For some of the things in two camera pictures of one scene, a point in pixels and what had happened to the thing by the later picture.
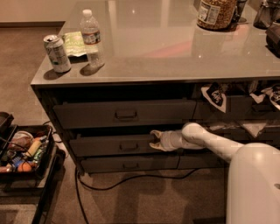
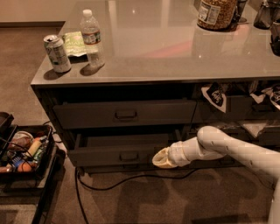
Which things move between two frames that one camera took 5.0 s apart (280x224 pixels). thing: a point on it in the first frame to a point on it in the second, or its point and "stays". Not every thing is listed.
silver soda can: [58, 54] stays
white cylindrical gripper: [166, 141] to [178, 156]
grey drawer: [124, 114] stays
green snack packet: [73, 44] stays
